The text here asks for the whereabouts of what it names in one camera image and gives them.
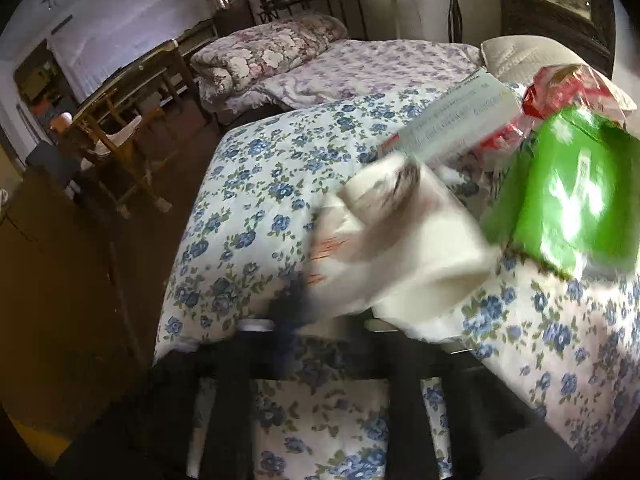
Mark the blue floral blanket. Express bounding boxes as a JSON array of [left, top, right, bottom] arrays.
[[152, 82, 640, 480]]

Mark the clear red snack bag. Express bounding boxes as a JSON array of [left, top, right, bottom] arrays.
[[520, 62, 631, 128]]

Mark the dark blue seat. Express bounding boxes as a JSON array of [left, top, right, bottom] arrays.
[[25, 141, 82, 187]]

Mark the purple floral bed sheet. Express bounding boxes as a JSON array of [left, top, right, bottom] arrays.
[[200, 40, 483, 111]]

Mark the green paper packet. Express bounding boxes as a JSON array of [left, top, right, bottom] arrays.
[[480, 106, 640, 280]]

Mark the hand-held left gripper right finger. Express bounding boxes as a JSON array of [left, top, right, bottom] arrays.
[[365, 320, 591, 480]]

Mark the red foil packet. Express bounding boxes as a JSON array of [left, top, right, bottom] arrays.
[[472, 122, 531, 161]]

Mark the wooden table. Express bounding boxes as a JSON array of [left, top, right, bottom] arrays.
[[75, 40, 211, 121]]

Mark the dark wooden picture frame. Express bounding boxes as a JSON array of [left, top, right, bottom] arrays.
[[497, 0, 616, 73]]

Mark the wooden chair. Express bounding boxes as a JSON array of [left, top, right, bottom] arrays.
[[65, 112, 173, 217]]

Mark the white plastic bag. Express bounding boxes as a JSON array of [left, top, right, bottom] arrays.
[[307, 155, 501, 343]]

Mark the cream quilted pillow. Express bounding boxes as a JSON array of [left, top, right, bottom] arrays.
[[481, 36, 623, 111]]

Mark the black metal coat stand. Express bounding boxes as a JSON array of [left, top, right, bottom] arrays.
[[446, 0, 464, 43]]

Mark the folded maroon floral quilt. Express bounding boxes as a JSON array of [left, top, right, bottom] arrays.
[[190, 14, 348, 93]]

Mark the long white cardboard box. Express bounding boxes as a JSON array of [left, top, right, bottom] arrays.
[[377, 67, 523, 166]]

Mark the white wall sheet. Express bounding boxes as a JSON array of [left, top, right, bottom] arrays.
[[50, 0, 221, 96]]

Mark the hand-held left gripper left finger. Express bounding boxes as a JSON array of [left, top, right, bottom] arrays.
[[55, 280, 321, 480]]

